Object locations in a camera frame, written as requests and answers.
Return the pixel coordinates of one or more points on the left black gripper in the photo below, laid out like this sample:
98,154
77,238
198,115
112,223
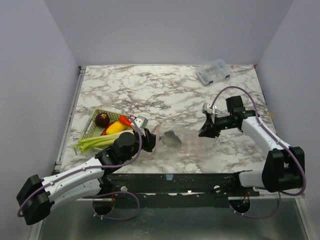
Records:
149,140

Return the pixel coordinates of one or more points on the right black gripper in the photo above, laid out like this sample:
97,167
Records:
213,126

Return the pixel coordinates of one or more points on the grey fake fish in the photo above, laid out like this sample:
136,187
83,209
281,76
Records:
170,139

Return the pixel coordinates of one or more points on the clear zip top bag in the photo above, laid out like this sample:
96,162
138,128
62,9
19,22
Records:
193,146

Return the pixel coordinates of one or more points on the orange fake carrot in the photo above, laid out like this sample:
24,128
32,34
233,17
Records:
125,121

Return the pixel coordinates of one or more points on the yellow fake lemon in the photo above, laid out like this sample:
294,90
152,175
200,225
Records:
115,127

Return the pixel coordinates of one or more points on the red fake chili pepper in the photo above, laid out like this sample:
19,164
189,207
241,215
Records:
104,132

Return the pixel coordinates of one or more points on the dark maroon fake fruit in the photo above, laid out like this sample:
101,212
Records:
102,120

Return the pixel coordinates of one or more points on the green fake celery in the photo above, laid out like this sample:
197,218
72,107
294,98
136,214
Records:
86,144

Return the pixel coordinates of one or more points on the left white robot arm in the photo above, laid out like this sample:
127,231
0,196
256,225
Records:
38,196

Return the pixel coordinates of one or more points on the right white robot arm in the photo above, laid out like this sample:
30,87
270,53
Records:
284,165

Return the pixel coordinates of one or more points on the green plastic basket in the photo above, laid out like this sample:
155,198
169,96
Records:
102,129

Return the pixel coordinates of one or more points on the clear plastic organizer box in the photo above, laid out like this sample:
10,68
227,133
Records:
214,72

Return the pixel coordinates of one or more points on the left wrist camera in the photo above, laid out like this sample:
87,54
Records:
141,121

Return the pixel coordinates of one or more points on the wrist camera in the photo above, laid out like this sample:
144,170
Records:
141,121
210,110

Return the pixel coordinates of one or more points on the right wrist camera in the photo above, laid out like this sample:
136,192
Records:
210,110

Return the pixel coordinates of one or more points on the black table front rail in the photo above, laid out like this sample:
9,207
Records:
177,190

